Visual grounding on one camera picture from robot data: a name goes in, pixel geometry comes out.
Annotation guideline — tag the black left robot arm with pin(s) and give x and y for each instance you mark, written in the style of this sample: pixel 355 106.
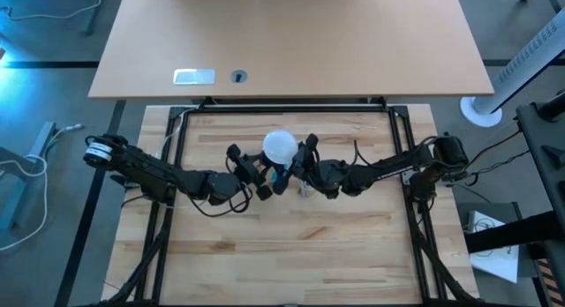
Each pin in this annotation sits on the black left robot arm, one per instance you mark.
pixel 150 177

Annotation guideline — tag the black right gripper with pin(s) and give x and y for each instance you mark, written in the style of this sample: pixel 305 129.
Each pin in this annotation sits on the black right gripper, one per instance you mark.
pixel 306 163

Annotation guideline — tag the black aluminium table frame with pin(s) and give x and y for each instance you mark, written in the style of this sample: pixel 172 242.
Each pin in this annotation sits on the black aluminium table frame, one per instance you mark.
pixel 287 108

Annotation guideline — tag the white paper sheet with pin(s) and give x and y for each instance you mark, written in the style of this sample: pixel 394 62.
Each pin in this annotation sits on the white paper sheet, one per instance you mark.
pixel 499 263

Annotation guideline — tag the white tower fan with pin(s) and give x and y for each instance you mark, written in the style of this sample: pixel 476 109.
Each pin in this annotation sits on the white tower fan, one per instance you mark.
pixel 525 64

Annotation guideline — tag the white lightbulb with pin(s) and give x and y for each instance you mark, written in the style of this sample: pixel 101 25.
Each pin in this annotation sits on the white lightbulb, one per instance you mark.
pixel 280 146

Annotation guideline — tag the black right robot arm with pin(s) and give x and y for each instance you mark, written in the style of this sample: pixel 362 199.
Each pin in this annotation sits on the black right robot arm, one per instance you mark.
pixel 388 170

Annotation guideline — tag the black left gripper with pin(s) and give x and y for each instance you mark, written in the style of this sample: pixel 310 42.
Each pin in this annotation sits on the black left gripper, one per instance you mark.
pixel 249 172

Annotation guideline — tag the grey metal desk leg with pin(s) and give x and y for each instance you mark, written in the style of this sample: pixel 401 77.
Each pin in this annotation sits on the grey metal desk leg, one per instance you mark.
pixel 39 144

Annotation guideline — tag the teal calculator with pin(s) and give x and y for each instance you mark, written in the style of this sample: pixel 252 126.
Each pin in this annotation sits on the teal calculator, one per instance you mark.
pixel 282 170

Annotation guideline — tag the black equipment stand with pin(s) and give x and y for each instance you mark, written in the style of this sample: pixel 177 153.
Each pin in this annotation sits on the black equipment stand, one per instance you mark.
pixel 543 135

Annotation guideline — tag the light wooden desk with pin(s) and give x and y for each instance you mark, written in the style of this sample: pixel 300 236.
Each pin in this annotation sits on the light wooden desk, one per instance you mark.
pixel 287 38

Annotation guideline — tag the yellow black hazard tape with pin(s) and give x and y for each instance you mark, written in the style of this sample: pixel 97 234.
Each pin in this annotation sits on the yellow black hazard tape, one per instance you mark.
pixel 545 276

